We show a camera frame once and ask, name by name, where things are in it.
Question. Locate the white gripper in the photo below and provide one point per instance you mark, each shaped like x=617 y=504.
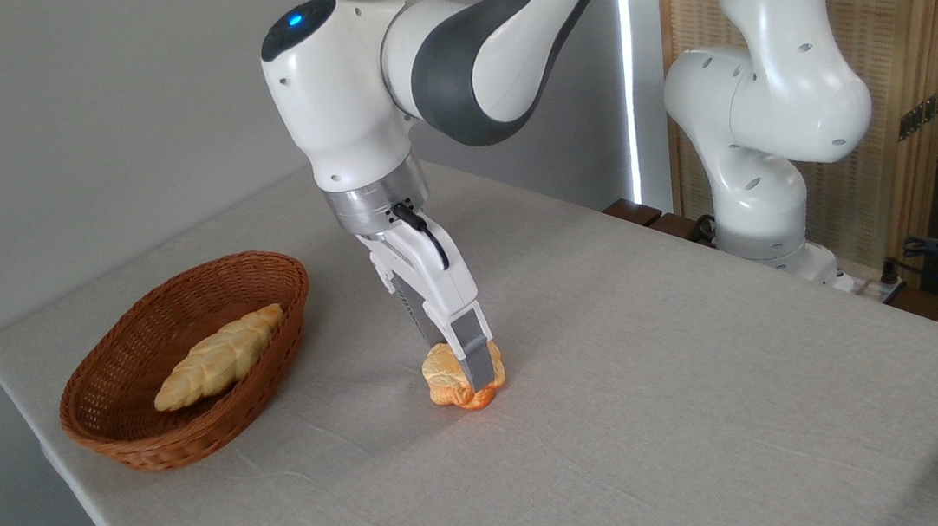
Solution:
x=435 y=275

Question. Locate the round orange bread bun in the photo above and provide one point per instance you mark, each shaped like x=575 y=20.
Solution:
x=446 y=379

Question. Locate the dark brown wooden block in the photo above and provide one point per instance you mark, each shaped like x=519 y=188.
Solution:
x=674 y=226
x=632 y=212

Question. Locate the wooden rattan folding screen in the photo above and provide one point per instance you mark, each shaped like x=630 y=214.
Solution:
x=890 y=36

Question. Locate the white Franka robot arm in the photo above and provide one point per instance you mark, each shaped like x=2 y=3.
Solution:
x=346 y=93

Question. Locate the brown wicker basket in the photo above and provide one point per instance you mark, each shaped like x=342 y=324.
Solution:
x=130 y=438

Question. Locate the black metal screen hinge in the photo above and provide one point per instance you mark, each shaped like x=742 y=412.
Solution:
x=924 y=112

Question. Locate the grey tablecloth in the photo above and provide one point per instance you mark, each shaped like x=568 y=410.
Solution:
x=668 y=416

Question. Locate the long braided bread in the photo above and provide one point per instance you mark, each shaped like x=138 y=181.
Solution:
x=218 y=359

